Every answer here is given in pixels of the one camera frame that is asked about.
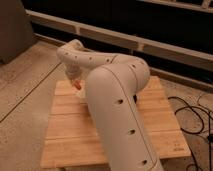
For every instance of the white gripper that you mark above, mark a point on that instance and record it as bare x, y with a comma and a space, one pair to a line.
73, 72

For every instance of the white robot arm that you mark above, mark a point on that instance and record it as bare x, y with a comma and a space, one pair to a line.
110, 88

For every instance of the white ceramic cup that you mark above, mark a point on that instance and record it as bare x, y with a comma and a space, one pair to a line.
82, 94

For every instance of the grey cabinet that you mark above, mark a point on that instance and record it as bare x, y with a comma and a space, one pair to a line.
16, 32

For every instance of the wooden board table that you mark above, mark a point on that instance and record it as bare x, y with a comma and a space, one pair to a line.
71, 138

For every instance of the white shelf rail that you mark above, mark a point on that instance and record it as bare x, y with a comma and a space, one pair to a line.
150, 47

